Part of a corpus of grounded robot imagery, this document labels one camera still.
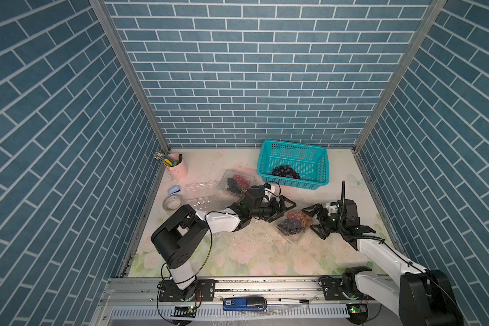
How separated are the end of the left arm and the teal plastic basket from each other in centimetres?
26

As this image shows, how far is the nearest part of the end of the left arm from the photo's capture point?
68 centimetres

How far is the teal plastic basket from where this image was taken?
3.51 feet
